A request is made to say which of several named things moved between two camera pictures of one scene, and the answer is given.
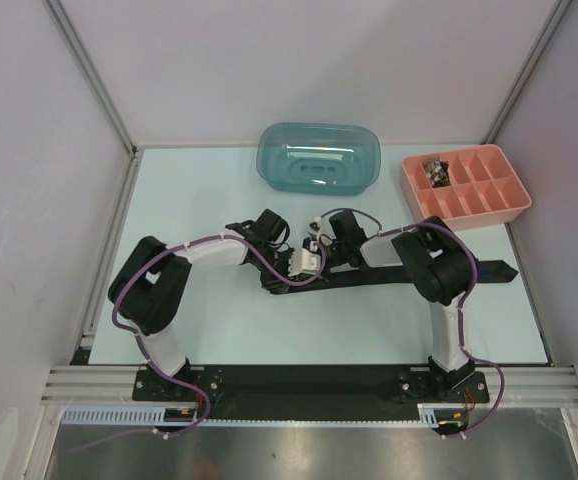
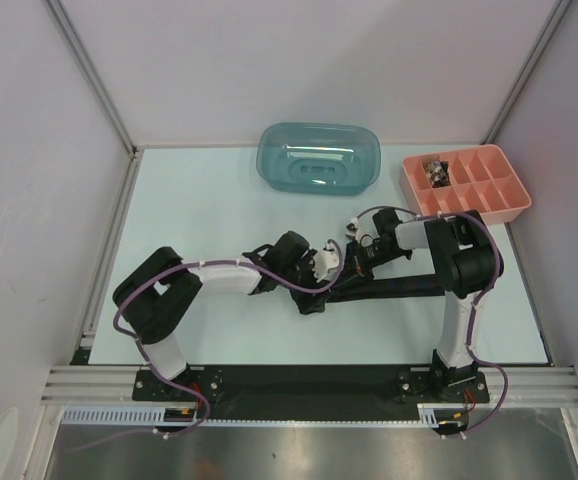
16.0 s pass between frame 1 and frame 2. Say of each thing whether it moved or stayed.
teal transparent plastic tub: stayed
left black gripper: moved
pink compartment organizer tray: stayed
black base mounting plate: stayed
